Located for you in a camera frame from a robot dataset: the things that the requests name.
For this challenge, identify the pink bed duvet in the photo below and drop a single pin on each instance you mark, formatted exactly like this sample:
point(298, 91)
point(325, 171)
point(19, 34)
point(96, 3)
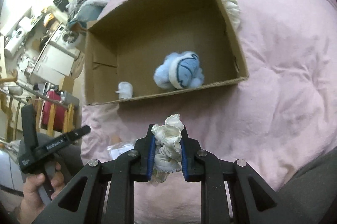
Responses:
point(282, 120)

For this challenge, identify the light blue plush toy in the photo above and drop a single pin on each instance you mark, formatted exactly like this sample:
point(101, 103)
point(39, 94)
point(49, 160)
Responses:
point(179, 71)

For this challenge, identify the clear plastic bag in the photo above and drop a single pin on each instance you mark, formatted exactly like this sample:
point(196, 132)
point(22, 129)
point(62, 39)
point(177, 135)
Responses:
point(119, 148)

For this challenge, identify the white washing machine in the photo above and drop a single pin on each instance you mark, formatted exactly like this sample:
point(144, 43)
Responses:
point(59, 39)

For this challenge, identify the person left hand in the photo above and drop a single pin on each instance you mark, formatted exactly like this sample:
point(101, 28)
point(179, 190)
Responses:
point(32, 205)

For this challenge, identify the small white plush toy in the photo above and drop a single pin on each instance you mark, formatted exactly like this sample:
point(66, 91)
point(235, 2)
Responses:
point(125, 90)

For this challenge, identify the cream scrunchie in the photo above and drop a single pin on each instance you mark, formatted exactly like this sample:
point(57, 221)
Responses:
point(168, 151)

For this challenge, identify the black hanging garment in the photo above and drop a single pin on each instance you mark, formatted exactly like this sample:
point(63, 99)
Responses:
point(61, 4)

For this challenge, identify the brown cardboard box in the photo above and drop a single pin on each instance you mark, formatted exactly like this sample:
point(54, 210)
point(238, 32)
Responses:
point(130, 42)

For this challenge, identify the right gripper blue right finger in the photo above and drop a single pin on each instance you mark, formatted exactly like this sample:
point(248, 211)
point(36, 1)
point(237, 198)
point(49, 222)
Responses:
point(184, 161)

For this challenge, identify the yellow wooden rack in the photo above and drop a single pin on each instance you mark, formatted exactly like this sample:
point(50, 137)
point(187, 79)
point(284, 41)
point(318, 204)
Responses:
point(51, 115)

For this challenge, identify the teal orange pillow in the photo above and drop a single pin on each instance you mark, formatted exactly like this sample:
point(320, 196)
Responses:
point(88, 11)

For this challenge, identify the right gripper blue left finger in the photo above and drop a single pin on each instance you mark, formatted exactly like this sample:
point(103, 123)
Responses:
point(149, 153)

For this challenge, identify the white kitchen cabinet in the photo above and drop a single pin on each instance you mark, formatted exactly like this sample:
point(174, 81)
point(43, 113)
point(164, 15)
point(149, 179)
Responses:
point(52, 66)

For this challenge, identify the white cloth behind box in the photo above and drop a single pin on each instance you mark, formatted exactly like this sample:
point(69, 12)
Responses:
point(234, 12)

